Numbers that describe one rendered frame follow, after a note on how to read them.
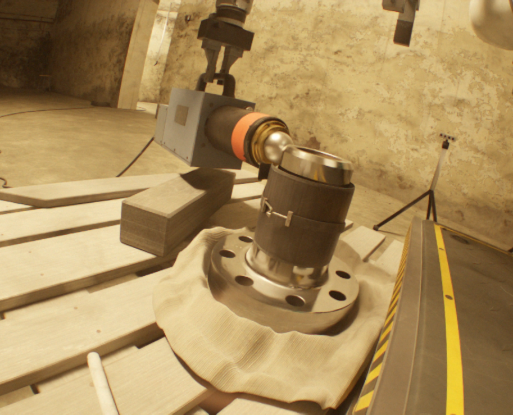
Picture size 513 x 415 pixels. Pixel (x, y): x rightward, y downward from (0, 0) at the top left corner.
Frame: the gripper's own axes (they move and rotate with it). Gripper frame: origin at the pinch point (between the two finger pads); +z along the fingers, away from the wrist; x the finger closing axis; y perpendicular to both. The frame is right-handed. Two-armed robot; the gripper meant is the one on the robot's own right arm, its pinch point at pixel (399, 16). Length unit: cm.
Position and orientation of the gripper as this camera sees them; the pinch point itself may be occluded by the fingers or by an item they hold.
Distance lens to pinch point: 47.2
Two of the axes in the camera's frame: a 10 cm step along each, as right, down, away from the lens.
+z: -2.2, 9.2, 3.1
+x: 4.9, -1.7, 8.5
